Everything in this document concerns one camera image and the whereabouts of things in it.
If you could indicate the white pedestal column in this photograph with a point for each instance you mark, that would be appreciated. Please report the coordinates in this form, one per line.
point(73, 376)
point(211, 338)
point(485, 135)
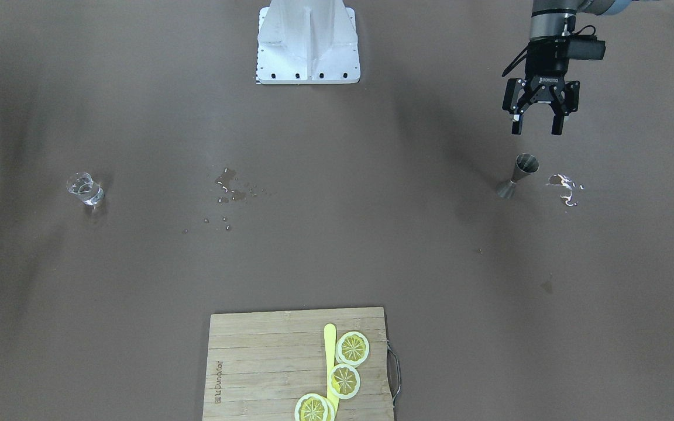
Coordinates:
point(307, 42)

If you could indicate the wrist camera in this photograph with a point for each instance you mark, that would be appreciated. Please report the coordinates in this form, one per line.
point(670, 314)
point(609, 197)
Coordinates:
point(584, 48)

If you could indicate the lemon slice middle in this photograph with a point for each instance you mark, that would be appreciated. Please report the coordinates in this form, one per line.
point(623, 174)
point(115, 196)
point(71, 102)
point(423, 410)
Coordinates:
point(343, 381)

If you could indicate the clear glass cup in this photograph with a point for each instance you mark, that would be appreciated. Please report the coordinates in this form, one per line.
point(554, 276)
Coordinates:
point(83, 186)

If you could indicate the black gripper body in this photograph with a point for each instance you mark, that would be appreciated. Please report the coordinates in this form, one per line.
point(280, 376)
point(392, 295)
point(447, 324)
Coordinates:
point(545, 69)

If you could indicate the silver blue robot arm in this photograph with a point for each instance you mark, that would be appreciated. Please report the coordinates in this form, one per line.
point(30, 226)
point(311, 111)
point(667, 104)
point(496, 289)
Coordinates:
point(558, 20)

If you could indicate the steel double jigger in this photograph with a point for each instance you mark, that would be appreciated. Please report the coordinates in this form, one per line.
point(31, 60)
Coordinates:
point(525, 165)

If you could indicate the bamboo cutting board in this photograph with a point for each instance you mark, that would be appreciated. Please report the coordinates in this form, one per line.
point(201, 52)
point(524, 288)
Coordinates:
point(261, 363)

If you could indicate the lemon slice near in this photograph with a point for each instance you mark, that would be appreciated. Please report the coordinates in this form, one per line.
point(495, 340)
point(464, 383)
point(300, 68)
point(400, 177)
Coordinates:
point(313, 407)

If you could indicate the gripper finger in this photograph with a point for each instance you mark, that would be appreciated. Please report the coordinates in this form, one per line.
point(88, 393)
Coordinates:
point(516, 126)
point(558, 124)

